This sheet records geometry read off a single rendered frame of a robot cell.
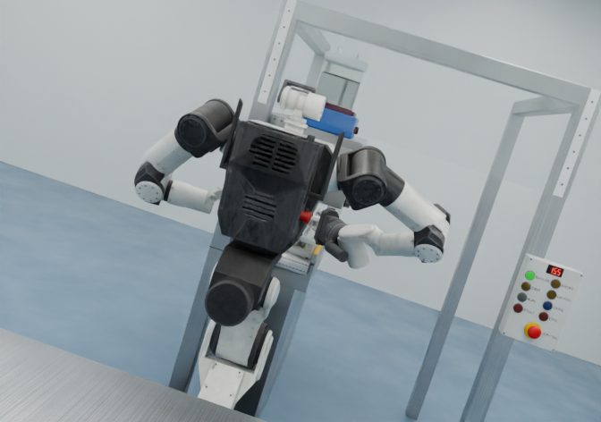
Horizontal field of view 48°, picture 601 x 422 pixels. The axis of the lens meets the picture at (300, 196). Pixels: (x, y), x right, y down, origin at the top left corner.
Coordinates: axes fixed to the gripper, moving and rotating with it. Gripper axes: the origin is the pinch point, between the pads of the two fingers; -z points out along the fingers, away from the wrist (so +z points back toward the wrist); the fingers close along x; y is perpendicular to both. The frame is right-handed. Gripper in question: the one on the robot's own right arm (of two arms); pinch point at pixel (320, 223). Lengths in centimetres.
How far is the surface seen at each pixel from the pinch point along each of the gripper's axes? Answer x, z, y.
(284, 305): 35.6, -17.0, 5.7
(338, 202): -7.9, -1.4, 4.7
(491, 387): 33, 39, 57
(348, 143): -27.5, -2.9, 2.3
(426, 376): 74, -55, 114
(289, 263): 17.3, -7.7, -2.7
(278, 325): 43.7, -17.0, 5.7
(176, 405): 11, 103, -72
